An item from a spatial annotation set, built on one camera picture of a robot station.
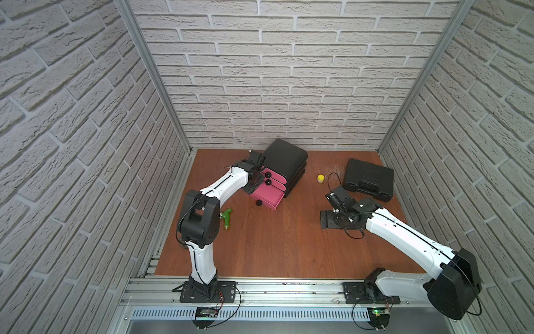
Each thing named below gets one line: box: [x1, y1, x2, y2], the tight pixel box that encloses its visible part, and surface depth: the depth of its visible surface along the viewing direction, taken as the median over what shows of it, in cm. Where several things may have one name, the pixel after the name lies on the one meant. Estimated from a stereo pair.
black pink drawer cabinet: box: [250, 138, 309, 211], surface depth 97 cm
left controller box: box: [191, 306, 219, 330], surface depth 71 cm
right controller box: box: [367, 307, 391, 330], surface depth 71 cm
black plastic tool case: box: [342, 157, 395, 202], surface depth 101 cm
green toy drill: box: [221, 208, 233, 232], surface depth 93 cm
